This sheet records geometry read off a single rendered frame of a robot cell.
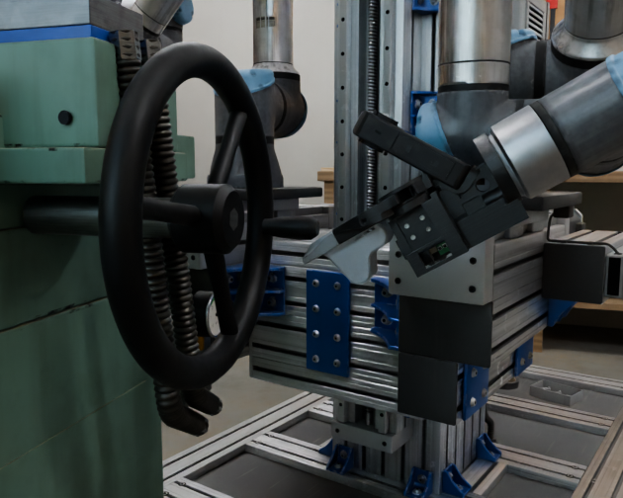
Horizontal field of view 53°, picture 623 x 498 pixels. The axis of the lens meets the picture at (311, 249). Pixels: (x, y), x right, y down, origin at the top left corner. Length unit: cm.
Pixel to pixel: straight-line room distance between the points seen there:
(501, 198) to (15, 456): 50
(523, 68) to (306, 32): 315
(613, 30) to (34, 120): 68
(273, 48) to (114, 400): 84
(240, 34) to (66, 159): 369
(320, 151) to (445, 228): 336
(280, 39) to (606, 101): 90
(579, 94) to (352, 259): 24
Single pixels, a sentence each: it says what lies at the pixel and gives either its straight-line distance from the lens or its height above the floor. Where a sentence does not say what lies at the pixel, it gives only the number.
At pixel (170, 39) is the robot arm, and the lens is 149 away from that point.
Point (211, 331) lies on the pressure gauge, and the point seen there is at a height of 64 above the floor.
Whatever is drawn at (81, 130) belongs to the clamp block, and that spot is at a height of 88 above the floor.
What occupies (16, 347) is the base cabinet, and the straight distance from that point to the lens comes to 63.
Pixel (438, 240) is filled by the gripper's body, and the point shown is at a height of 79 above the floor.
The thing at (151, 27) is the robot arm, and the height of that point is 114.
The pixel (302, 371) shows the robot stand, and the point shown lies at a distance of 113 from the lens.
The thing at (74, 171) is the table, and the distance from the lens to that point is 54.
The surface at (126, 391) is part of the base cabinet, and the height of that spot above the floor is 59.
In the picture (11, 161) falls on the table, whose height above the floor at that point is 86.
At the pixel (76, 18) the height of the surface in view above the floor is 98.
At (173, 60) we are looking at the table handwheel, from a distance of 48.
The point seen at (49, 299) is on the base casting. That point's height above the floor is 73.
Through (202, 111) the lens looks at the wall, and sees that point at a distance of 427.
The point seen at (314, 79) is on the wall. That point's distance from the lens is 396.
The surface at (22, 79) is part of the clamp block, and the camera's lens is 60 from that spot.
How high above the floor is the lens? 85
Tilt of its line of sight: 7 degrees down
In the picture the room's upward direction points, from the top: straight up
